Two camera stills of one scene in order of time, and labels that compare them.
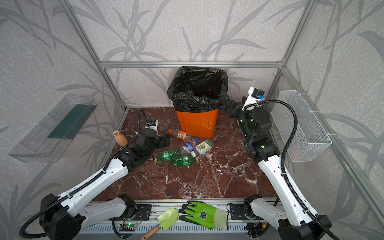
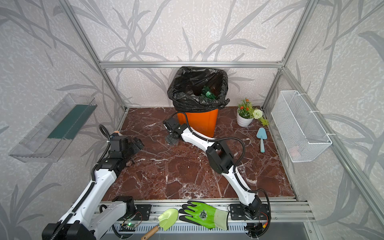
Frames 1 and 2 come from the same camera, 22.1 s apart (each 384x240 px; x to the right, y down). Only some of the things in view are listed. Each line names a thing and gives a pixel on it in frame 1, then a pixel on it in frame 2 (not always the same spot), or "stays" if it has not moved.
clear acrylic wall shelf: x=45 y=144 stays
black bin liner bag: x=197 y=89 stays
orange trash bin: x=200 y=124 stays
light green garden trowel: x=165 y=220 stays
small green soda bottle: x=185 y=160 to x=205 y=90
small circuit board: x=127 y=227 stays
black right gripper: x=233 y=107 to x=169 y=124
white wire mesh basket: x=309 y=139 stays
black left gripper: x=163 y=141 to x=135 y=144
